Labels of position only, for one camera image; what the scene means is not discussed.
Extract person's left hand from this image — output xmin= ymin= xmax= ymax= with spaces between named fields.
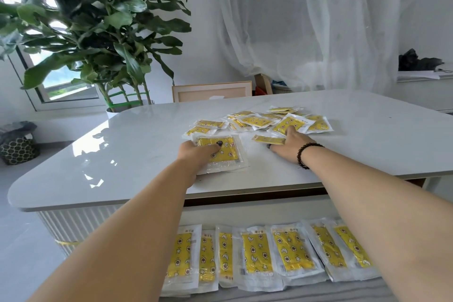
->
xmin=176 ymin=139 xmax=224 ymax=189

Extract person's right hand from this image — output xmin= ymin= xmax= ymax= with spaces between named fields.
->
xmin=267 ymin=125 xmax=316 ymax=164

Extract pile of yellow packets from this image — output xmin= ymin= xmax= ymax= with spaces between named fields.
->
xmin=183 ymin=106 xmax=334 ymax=137

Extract white drawer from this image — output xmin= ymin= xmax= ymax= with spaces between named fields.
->
xmin=155 ymin=195 xmax=401 ymax=302

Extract row of yellow packets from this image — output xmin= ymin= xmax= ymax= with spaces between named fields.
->
xmin=161 ymin=217 xmax=383 ymax=294

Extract person's left forearm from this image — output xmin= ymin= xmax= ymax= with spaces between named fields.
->
xmin=26 ymin=158 xmax=197 ymax=302

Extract person's right forearm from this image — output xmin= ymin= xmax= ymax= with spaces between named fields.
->
xmin=304 ymin=148 xmax=453 ymax=302

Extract brown cardboard box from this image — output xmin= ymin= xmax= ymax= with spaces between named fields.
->
xmin=254 ymin=73 xmax=273 ymax=95

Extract white plant pot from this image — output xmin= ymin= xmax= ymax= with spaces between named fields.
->
xmin=106 ymin=100 xmax=155 ymax=118

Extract white sheer dust cover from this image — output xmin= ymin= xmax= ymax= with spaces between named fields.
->
xmin=218 ymin=0 xmax=436 ymax=95

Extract white side cabinet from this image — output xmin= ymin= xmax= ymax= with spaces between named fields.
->
xmin=389 ymin=70 xmax=453 ymax=115

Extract black plastic bag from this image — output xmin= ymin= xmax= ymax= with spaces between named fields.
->
xmin=398 ymin=48 xmax=445 ymax=72

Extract small white framed window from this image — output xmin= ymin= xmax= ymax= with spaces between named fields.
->
xmin=7 ymin=47 xmax=109 ymax=112

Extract large green leafy plant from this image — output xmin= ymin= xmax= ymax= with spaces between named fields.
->
xmin=0 ymin=0 xmax=193 ymax=115

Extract dark patterned basket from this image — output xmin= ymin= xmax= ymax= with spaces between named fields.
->
xmin=0 ymin=135 xmax=40 ymax=166

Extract dark bead bracelet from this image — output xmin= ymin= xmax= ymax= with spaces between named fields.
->
xmin=296 ymin=142 xmax=325 ymax=170

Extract wooden picture frame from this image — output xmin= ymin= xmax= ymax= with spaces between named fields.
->
xmin=172 ymin=81 xmax=252 ymax=103

